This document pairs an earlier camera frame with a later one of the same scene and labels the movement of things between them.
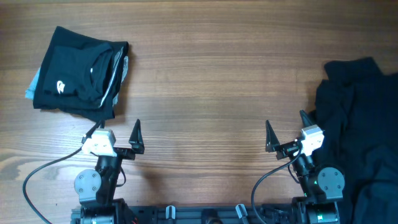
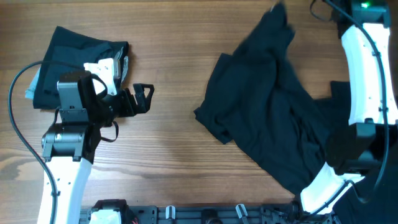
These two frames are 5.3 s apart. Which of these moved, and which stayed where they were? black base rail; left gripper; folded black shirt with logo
Moved: left gripper
Stayed: folded black shirt with logo; black base rail
